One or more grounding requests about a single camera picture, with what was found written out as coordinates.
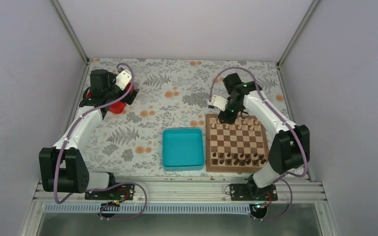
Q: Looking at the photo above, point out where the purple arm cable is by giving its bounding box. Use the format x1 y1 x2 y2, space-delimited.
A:
209 66 309 222
53 62 148 223

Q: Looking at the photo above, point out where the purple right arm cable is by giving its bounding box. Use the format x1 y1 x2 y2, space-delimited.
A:
209 66 309 222

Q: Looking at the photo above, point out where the wooden chess board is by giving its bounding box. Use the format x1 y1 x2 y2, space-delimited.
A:
206 114 269 173

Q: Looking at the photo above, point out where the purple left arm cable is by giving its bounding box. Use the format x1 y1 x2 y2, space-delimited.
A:
53 62 148 223

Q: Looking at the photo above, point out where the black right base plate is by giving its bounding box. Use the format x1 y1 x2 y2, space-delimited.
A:
224 183 278 201

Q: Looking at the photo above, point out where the floral table mat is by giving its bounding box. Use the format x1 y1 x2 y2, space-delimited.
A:
82 58 288 178

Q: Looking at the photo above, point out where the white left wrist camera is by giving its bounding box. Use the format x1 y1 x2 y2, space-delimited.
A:
115 70 132 90

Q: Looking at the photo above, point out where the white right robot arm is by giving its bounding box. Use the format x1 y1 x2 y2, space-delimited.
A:
218 73 310 200

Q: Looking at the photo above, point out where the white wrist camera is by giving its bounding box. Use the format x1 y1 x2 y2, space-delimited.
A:
115 70 132 90
208 95 228 111

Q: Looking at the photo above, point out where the dark chess pieces row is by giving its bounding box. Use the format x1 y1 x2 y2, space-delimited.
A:
210 152 268 167

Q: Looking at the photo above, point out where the red plastic tray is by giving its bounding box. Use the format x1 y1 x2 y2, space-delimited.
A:
83 84 138 115

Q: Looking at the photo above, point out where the aluminium front rail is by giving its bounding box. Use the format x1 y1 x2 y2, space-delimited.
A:
32 180 327 204

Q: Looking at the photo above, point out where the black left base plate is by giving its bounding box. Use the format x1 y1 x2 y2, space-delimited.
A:
85 184 135 202

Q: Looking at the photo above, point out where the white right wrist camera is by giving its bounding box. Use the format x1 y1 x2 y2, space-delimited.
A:
208 95 228 111

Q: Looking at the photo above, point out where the teal plastic tray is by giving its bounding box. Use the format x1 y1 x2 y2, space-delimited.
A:
162 128 205 172

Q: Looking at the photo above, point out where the aluminium corner post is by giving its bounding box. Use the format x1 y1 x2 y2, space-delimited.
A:
277 0 320 70
50 0 89 64

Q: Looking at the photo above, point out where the aluminium corner post left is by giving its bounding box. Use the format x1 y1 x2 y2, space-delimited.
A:
50 0 89 64

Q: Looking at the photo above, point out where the aluminium corner post right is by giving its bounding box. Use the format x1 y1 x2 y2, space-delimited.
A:
277 0 320 70

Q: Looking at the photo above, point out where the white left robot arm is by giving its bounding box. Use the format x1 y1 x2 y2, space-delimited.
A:
38 64 139 199

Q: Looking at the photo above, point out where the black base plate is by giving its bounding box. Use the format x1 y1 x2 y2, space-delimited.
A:
224 183 278 201
85 184 135 202

